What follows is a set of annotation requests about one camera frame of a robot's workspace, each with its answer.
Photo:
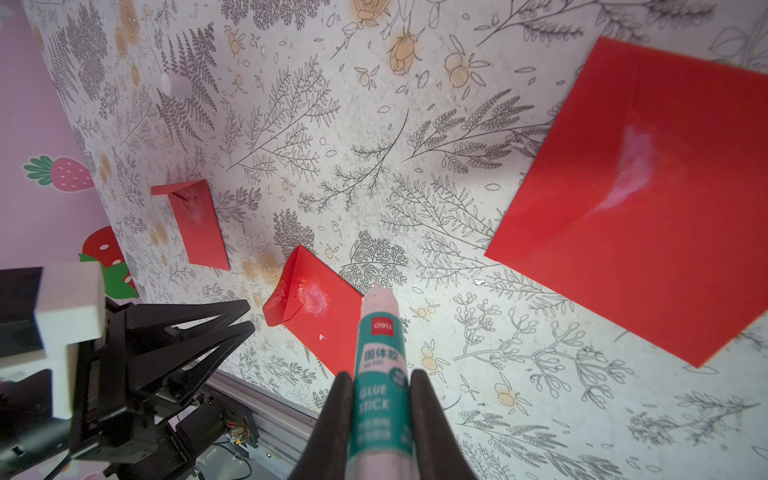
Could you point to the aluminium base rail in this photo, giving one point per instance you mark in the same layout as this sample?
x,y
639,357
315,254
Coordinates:
x,y
274,429

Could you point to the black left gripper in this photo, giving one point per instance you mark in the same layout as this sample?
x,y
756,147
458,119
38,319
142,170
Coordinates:
x,y
113,418

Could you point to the white glue stick cap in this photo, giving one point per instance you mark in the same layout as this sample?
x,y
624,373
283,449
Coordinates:
x,y
178,86

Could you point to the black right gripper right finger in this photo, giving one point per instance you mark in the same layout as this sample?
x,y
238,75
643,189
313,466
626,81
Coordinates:
x,y
437,451

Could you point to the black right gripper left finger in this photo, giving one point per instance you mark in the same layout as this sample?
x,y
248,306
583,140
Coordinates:
x,y
325,455

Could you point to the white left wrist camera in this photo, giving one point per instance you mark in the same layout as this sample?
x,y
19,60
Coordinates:
x,y
46,313

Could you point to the red envelope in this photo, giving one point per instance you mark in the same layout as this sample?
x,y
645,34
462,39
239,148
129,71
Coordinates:
x,y
193,208
647,203
318,307

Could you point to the green white glue stick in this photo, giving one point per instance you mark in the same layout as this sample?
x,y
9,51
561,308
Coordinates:
x,y
381,442

